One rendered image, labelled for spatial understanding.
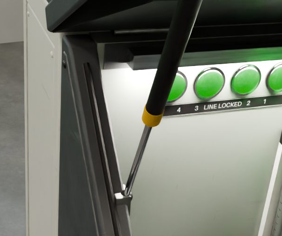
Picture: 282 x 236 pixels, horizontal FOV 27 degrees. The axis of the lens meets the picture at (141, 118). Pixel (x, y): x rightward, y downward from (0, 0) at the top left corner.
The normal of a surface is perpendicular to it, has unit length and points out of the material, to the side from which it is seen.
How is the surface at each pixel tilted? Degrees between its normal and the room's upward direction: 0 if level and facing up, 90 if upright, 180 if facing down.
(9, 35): 90
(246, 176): 90
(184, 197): 90
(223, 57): 90
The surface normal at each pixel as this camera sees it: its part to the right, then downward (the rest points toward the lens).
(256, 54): 0.34, 0.47
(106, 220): 0.29, -0.33
